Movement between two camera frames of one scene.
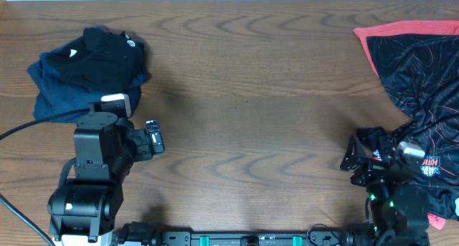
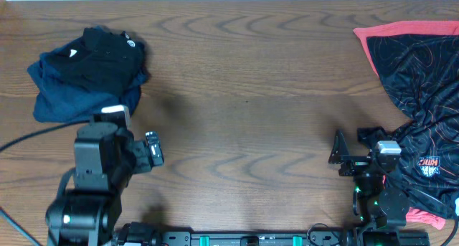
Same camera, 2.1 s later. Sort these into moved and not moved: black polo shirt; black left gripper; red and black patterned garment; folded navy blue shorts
Moved: black left gripper
Not moved: red and black patterned garment; folded navy blue shorts; black polo shirt
